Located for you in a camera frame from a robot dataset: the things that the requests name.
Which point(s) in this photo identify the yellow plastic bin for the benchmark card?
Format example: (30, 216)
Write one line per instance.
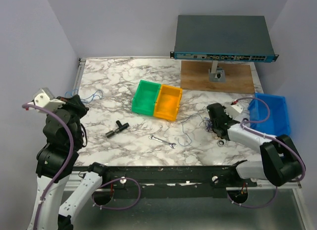
(168, 102)

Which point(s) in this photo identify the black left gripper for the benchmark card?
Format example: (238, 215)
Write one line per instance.
(74, 102)

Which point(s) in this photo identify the grey metal stand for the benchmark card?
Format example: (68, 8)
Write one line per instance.
(216, 73)

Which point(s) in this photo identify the green plastic bin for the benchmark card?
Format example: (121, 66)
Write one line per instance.
(145, 98)

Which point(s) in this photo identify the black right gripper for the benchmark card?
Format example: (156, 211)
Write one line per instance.
(229, 117)

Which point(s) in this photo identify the silver open-end wrench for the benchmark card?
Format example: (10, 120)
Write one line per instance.
(171, 144)

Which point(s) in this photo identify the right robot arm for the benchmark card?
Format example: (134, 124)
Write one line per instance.
(280, 161)

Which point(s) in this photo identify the black socket T-handle tool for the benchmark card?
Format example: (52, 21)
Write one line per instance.
(120, 128)

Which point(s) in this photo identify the wooden board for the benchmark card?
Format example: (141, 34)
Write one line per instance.
(194, 76)

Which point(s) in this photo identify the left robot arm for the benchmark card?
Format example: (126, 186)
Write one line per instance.
(65, 136)

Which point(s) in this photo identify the blue plastic bin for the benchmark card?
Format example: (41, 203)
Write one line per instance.
(278, 122)

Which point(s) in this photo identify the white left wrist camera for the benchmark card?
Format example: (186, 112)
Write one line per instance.
(44, 98)

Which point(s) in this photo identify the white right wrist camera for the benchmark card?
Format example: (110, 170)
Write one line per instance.
(233, 110)

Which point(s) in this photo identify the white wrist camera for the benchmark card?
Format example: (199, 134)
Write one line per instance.
(44, 98)
(233, 110)

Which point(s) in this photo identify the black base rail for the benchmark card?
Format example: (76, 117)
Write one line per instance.
(172, 181)

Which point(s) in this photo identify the network switch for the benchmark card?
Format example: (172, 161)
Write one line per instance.
(223, 38)

